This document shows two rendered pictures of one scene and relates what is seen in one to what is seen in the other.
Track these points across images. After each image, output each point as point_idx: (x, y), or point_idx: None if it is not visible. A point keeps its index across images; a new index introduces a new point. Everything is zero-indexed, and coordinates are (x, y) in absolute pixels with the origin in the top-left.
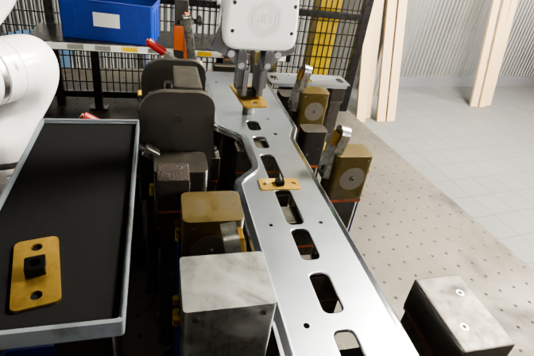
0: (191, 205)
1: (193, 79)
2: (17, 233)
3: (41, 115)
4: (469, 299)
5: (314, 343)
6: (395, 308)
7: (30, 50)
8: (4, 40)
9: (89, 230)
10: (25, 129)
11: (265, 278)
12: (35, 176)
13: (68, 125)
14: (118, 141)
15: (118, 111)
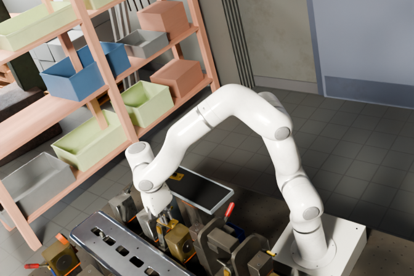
0: (182, 228)
1: (215, 236)
2: (187, 175)
3: (292, 220)
4: None
5: (133, 245)
6: None
7: (291, 196)
8: (296, 185)
9: (176, 185)
10: (291, 216)
11: (141, 217)
12: (204, 182)
13: (225, 195)
14: (204, 202)
15: (264, 240)
